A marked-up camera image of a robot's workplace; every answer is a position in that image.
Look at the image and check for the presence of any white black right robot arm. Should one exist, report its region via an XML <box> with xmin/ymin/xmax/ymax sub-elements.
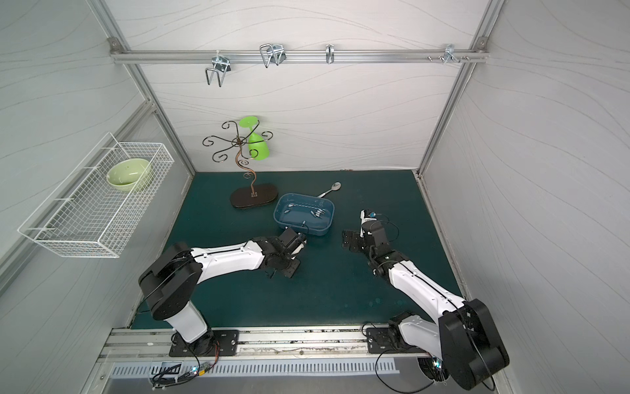
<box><xmin>342</xmin><ymin>209</ymin><xmax>510</xmax><ymax>391</ymax></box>

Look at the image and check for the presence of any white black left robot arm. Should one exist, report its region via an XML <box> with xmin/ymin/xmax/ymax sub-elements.
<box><xmin>138</xmin><ymin>228</ymin><xmax>307</xmax><ymax>345</ymax></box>

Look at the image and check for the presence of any blue plastic storage box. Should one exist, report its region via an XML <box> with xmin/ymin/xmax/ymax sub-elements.
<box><xmin>273</xmin><ymin>193</ymin><xmax>336</xmax><ymax>236</ymax></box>

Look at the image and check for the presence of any metal spoon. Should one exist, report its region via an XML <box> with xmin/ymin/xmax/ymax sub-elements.
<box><xmin>318</xmin><ymin>182</ymin><xmax>341</xmax><ymax>198</ymax></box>

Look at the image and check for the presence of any green plastic goblet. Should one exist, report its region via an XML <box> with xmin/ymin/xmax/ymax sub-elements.
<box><xmin>239</xmin><ymin>116</ymin><xmax>273</xmax><ymax>161</ymax></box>

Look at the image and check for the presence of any dark metal scroll cup stand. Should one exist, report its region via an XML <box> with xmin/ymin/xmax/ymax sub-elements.
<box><xmin>202</xmin><ymin>120</ymin><xmax>278</xmax><ymax>209</ymax></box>

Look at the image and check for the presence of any light green ceramic bowl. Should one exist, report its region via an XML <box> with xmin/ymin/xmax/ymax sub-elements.
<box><xmin>106</xmin><ymin>159</ymin><xmax>153</xmax><ymax>193</ymax></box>

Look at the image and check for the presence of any small metal hook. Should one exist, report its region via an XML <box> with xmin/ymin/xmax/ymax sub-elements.
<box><xmin>325</xmin><ymin>44</ymin><xmax>335</xmax><ymax>64</ymax></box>

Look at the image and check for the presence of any metal double hook middle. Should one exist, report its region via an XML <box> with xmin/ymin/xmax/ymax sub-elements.
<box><xmin>259</xmin><ymin>44</ymin><xmax>286</xmax><ymax>68</ymax></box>

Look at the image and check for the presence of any metal double hook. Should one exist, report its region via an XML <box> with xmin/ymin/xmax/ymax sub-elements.
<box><xmin>205</xmin><ymin>51</ymin><xmax>231</xmax><ymax>87</ymax></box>
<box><xmin>259</xmin><ymin>44</ymin><xmax>286</xmax><ymax>68</ymax></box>

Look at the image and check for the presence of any metal hook right end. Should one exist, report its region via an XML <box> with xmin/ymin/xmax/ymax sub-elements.
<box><xmin>427</xmin><ymin>44</ymin><xmax>470</xmax><ymax>64</ymax></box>

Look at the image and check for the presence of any metal double hook left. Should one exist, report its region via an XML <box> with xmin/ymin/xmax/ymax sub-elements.
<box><xmin>205</xmin><ymin>51</ymin><xmax>231</xmax><ymax>87</ymax></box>

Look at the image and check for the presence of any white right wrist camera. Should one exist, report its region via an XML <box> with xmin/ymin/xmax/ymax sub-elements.
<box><xmin>360</xmin><ymin>209</ymin><xmax>377</xmax><ymax>232</ymax></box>

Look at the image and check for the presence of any black cable at right base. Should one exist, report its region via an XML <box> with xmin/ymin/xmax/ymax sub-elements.
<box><xmin>361</xmin><ymin>319</ymin><xmax>434</xmax><ymax>394</ymax></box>

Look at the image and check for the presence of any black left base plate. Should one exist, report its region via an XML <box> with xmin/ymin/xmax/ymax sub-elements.
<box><xmin>168</xmin><ymin>330</ymin><xmax>240</xmax><ymax>357</ymax></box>

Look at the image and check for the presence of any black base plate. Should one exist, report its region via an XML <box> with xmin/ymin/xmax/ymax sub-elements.
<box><xmin>168</xmin><ymin>330</ymin><xmax>240</xmax><ymax>357</ymax></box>
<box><xmin>364</xmin><ymin>326</ymin><xmax>404</xmax><ymax>355</ymax></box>

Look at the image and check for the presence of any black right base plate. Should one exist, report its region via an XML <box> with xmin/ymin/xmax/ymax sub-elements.
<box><xmin>364</xmin><ymin>326</ymin><xmax>404</xmax><ymax>355</ymax></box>

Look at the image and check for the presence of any white slotted cable duct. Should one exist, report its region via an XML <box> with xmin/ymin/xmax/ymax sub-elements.
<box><xmin>110</xmin><ymin>356</ymin><xmax>400</xmax><ymax>379</ymax></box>

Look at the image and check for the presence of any wire bundle with LED board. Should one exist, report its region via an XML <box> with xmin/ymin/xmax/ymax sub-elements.
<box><xmin>149</xmin><ymin>339</ymin><xmax>220</xmax><ymax>387</ymax></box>

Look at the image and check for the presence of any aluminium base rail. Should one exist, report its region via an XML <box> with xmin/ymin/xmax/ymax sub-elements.
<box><xmin>95</xmin><ymin>322</ymin><xmax>504</xmax><ymax>365</ymax></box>

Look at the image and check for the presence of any white wire basket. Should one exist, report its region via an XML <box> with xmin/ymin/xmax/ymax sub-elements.
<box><xmin>18</xmin><ymin>134</ymin><xmax>175</xmax><ymax>259</ymax></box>

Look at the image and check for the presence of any aluminium cross rail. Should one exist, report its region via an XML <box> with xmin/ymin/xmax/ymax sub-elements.
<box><xmin>111</xmin><ymin>48</ymin><xmax>490</xmax><ymax>65</ymax></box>

